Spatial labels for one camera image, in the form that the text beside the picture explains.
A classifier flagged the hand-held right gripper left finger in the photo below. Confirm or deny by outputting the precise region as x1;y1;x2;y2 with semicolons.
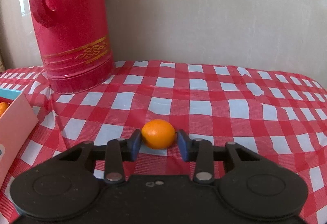
35;129;142;185

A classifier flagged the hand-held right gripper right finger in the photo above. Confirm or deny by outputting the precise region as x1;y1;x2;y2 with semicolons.
176;129;283;185

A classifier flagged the small orange kumquat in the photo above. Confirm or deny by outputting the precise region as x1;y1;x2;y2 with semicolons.
141;119;176;150

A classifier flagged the colourful cardboard box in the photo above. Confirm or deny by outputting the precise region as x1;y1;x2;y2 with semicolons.
0;88;39;182

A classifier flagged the red white checkered tablecloth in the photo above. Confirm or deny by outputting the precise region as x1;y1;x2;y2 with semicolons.
0;60;327;224

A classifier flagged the red thermos flask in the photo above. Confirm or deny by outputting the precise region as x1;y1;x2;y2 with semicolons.
26;0;114;94

